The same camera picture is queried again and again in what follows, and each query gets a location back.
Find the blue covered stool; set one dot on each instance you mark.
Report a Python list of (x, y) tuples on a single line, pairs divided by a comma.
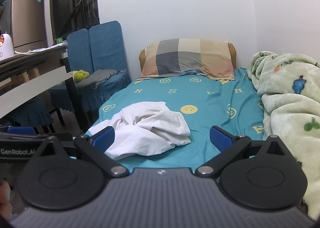
[(27, 113)]

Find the dark table with white edge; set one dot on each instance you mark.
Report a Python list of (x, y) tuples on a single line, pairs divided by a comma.
[(30, 88)]

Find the green plush toy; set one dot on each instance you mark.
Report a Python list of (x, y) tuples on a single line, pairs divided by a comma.
[(81, 76)]

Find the blue covered chair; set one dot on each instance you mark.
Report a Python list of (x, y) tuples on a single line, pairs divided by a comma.
[(77, 48), (106, 43)]

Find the brown pillow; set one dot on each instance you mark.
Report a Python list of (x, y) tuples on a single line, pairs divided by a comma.
[(233, 55)]

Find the white papers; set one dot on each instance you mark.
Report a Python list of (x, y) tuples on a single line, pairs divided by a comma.
[(37, 50)]

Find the white appliance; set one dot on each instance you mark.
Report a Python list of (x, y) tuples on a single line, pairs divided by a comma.
[(6, 45)]

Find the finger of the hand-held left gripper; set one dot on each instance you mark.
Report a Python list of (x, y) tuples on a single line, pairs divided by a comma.
[(21, 130)]

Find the beige refrigerator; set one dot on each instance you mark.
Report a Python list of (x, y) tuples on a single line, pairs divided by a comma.
[(27, 23)]

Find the person's left hand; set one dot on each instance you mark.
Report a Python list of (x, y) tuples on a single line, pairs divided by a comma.
[(3, 200)]

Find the dark window with grille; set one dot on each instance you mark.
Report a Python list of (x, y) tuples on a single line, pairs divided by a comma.
[(75, 0)]

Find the pale green fleece blanket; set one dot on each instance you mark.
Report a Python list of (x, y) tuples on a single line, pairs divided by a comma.
[(287, 108)]

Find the checked pillow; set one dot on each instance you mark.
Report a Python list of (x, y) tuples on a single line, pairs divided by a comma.
[(185, 58)]

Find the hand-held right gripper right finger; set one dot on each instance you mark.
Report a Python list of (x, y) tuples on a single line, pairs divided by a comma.
[(221, 138)]

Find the white t-shirt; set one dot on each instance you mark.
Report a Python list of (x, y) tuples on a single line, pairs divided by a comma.
[(150, 128)]

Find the small green can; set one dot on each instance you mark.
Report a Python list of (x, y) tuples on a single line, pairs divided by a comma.
[(60, 41)]

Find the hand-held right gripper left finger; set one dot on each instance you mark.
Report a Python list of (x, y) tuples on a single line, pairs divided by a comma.
[(102, 135)]

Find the grey cloth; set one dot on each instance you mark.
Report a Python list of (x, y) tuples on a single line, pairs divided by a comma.
[(100, 78)]

